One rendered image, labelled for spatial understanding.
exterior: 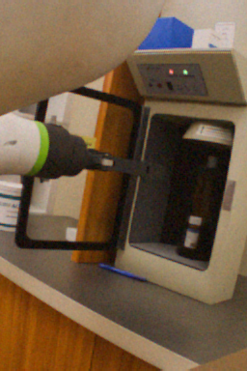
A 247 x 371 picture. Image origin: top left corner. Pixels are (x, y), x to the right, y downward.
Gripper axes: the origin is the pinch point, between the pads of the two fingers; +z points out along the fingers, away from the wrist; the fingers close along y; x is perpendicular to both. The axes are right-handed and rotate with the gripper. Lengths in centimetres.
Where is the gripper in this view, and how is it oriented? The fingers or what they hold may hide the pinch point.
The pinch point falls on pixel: (134, 167)
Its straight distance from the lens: 88.3
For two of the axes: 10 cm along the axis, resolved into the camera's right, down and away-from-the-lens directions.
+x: -1.9, 9.8, 0.4
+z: 6.7, 0.9, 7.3
